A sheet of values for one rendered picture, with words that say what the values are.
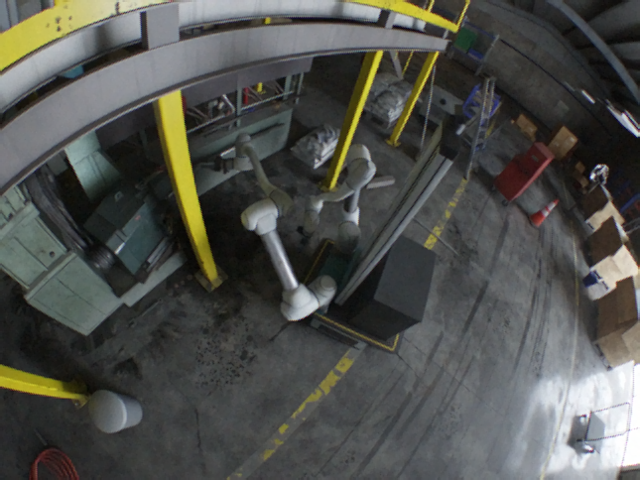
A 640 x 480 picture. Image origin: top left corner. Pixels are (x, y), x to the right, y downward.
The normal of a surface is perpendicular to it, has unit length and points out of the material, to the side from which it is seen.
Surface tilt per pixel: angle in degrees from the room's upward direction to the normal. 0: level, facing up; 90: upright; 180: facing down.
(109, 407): 1
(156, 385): 0
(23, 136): 90
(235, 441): 0
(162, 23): 90
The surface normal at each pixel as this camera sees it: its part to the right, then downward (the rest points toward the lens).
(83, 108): 0.75, 0.62
